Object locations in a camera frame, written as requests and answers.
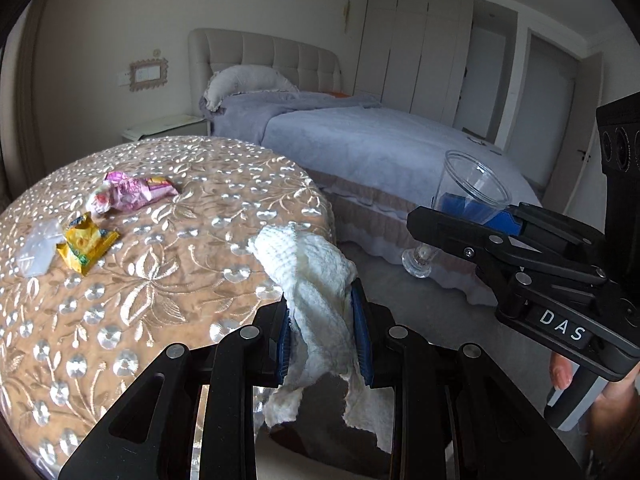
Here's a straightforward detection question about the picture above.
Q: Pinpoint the framed wall switch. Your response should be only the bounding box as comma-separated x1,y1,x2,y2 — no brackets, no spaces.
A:
129,58,168,92

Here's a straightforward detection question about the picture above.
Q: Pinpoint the lavender bed blanket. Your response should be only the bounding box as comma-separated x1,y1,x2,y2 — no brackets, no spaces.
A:
198,89,542,306

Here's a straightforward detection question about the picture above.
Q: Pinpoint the beige tufted headboard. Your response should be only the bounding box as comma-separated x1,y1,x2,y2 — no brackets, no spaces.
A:
188,28,343,116

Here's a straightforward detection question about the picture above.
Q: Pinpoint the white nightstand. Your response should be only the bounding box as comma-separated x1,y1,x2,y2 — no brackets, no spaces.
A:
122,114,208,142

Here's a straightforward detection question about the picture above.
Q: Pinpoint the clear plastic cup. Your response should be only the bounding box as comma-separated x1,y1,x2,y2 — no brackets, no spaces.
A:
400,148,514,280

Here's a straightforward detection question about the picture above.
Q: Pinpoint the white bed pillow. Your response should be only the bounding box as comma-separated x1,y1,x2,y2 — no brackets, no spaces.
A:
203,65,297,112

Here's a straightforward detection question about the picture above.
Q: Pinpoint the clear plastic container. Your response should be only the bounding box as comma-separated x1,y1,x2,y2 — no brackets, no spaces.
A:
16,219,64,278

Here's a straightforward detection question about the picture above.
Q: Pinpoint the beige wardrobe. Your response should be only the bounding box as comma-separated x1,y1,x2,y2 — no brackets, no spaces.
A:
351,0,519,143

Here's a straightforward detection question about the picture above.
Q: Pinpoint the white paper towel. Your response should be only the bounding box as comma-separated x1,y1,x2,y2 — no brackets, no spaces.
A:
250,226,394,453

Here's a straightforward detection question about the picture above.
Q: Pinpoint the pink snack wrapper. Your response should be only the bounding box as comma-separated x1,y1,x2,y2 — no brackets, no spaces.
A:
86,171,178,217

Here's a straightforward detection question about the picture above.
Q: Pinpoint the yellow snack bag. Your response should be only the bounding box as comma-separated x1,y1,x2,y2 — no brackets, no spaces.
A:
56,212,120,275

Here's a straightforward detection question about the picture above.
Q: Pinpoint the right hand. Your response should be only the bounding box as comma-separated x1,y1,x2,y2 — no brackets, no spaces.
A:
548,351,640,470

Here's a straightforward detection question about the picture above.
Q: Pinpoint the beige room door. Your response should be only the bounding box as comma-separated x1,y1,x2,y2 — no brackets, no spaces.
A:
506,35,604,214

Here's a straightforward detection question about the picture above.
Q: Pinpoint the embroidered round tablecloth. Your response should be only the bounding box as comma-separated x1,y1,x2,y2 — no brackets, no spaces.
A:
1,136,333,479

